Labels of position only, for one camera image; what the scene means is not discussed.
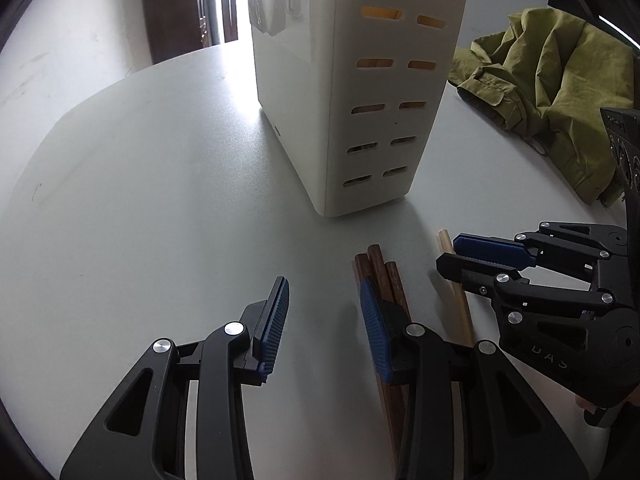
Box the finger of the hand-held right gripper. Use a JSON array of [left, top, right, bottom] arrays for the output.
[[452, 220, 629, 282], [436, 252, 615, 342]]

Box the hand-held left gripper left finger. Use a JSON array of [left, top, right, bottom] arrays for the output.
[[60, 276, 291, 480]]

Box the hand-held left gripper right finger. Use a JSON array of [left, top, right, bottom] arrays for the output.
[[359, 280, 591, 480]]

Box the light wooden chopstick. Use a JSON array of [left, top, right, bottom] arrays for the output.
[[436, 230, 476, 349]]

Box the dark wooden chopstick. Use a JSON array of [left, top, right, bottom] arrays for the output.
[[383, 260, 413, 326], [367, 243, 401, 311], [353, 253, 398, 461]]

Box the white slotted utensil holder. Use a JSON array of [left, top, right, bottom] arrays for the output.
[[248, 0, 472, 219]]

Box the olive green jacket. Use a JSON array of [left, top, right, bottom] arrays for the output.
[[447, 7, 640, 207]]

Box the brown wooden cabinet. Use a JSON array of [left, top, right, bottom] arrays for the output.
[[140, 0, 239, 67]]

